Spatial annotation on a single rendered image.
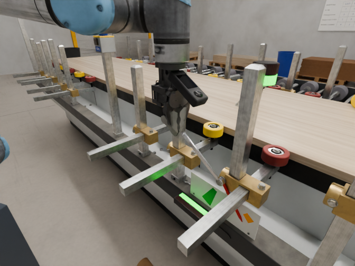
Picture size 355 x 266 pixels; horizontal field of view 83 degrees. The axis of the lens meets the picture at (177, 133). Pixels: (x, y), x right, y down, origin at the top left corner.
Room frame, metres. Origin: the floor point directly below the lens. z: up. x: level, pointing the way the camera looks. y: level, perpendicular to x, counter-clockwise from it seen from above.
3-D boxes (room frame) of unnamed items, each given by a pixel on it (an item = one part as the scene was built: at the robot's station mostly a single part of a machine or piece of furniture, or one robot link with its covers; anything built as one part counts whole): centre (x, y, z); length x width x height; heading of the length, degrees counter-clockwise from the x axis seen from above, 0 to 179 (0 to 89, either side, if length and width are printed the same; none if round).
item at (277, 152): (0.54, -0.31, 0.85); 0.08 x 0.08 x 0.11
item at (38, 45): (2.12, 1.35, 0.89); 0.03 x 0.03 x 0.48; 43
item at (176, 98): (0.56, 0.02, 1.11); 0.09 x 0.08 x 0.12; 43
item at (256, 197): (0.45, -0.19, 0.85); 0.13 x 0.06 x 0.05; 43
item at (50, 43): (1.75, 1.01, 0.94); 0.03 x 0.03 x 0.48; 43
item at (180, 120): (0.57, 0.01, 1.00); 0.06 x 0.03 x 0.09; 43
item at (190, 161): (0.63, -0.02, 0.83); 0.13 x 0.06 x 0.05; 43
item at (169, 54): (0.55, 0.02, 1.19); 0.10 x 0.09 x 0.05; 133
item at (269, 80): (0.50, -0.21, 1.14); 0.06 x 0.06 x 0.02
